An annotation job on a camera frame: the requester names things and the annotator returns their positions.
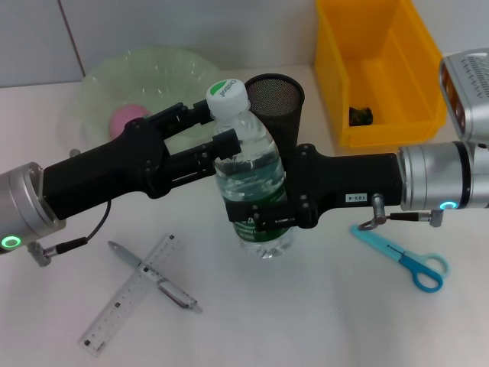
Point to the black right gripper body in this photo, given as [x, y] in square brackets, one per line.
[344, 179]

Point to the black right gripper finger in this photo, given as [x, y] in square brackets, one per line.
[263, 212]

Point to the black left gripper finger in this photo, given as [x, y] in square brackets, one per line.
[179, 114]
[227, 143]

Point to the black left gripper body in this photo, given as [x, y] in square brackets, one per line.
[107, 172]

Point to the clear water bottle green label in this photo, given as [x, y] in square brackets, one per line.
[233, 95]

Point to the pink toy peach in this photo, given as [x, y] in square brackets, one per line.
[124, 118]

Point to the blue scissors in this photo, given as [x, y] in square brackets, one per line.
[372, 239]

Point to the green plastic wrapper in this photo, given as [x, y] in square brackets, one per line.
[361, 115]

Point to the black mesh pen holder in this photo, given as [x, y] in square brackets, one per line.
[282, 99]

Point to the grey pen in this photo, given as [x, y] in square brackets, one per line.
[126, 254]

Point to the transparent plastic ruler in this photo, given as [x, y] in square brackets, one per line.
[114, 306]

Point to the green translucent plastic bowl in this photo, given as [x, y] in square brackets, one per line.
[153, 76]

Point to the yellow plastic bin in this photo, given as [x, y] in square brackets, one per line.
[382, 130]

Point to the silver left gripper connector post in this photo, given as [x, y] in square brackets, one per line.
[75, 153]

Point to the silver gripper connector post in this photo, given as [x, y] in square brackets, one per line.
[75, 153]
[378, 206]

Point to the silver right gripper connector post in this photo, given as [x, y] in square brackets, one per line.
[378, 206]

